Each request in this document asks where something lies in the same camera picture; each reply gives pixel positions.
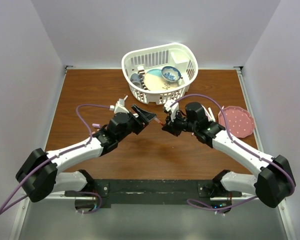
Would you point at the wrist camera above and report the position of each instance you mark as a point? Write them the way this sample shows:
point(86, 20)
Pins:
point(170, 108)
point(120, 106)

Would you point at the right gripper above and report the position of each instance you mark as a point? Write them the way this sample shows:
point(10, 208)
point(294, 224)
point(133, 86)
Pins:
point(170, 126)

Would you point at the blue patterned bowl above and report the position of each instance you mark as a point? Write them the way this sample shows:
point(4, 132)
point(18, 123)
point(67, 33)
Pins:
point(171, 74)

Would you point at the grey mug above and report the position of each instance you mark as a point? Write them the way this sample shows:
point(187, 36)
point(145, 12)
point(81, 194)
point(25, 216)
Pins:
point(137, 80)

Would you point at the white plastic basket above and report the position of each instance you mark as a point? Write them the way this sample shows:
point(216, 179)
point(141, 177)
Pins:
point(173, 54)

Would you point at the pink purple highlighter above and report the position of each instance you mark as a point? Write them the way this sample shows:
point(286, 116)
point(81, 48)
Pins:
point(211, 114)

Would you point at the striped cup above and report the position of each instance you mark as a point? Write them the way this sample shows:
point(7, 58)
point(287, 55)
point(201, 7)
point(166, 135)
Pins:
point(141, 72)

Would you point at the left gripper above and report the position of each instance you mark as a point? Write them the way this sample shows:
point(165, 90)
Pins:
point(144, 117)

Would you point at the thin red pen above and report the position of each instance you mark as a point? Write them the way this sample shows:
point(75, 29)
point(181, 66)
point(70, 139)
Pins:
point(159, 122)

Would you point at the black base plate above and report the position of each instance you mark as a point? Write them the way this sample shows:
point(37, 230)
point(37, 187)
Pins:
point(157, 192)

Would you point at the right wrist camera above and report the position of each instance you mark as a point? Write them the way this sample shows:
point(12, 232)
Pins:
point(170, 108)

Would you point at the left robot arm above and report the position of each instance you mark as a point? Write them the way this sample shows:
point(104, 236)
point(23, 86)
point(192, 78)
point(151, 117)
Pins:
point(44, 172)

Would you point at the cream and blue plate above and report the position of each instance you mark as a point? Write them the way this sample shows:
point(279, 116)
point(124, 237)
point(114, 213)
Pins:
point(156, 83)

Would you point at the purple highlighter cap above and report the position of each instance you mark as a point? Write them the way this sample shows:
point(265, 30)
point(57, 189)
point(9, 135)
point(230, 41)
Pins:
point(96, 125)

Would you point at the pink dotted plate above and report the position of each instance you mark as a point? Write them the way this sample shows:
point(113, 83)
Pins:
point(240, 122)

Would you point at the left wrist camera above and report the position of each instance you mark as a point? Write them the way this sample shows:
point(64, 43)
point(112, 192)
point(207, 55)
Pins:
point(120, 106)

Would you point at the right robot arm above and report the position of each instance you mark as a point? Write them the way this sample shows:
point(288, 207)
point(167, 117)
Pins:
point(270, 179)

